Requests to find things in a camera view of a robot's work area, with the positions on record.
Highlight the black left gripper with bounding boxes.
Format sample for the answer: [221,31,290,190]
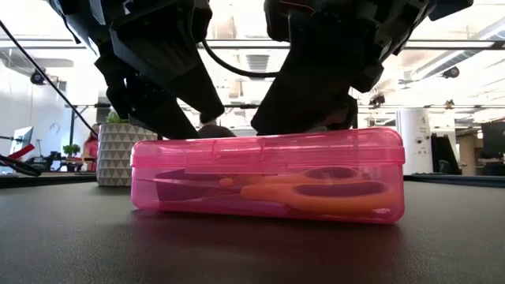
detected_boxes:
[58,0,226,140]

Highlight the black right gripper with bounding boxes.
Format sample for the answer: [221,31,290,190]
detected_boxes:
[251,0,431,135]

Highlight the pink translucent pencil case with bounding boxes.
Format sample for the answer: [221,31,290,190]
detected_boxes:
[129,125,406,225]

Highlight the yellow handled scissors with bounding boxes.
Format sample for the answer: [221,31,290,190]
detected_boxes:
[219,166,398,216]

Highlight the person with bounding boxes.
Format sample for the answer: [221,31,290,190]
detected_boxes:
[196,112,238,139]
[81,123,100,173]

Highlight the potted succulent in patterned pot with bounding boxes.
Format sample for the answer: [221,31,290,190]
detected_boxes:
[96,111,159,187]

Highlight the white cylindrical column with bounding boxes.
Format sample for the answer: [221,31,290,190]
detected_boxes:
[396,108,433,176]

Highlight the small green background plant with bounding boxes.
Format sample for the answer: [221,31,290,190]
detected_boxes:
[62,144,82,159]

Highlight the tilted computer monitor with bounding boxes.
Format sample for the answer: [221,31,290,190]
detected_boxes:
[9,125,35,157]

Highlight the red strip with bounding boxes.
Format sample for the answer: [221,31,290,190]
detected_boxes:
[7,144,36,161]

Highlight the black table mat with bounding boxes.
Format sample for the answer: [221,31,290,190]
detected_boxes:
[0,173,505,284]

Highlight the dark monitor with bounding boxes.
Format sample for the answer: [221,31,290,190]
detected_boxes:
[481,121,505,159]

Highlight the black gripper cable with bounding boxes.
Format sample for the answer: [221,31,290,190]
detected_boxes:
[200,39,279,79]

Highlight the thin black taut cable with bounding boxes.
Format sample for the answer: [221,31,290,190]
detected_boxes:
[0,19,99,137]

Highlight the black ceiling camera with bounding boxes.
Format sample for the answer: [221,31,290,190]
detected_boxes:
[30,69,47,86]
[441,65,461,80]

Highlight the black aluminium table frame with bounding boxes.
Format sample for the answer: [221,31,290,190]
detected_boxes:
[0,172,505,189]

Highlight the black curved cable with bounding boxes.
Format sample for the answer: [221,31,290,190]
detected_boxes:
[0,154,43,178]

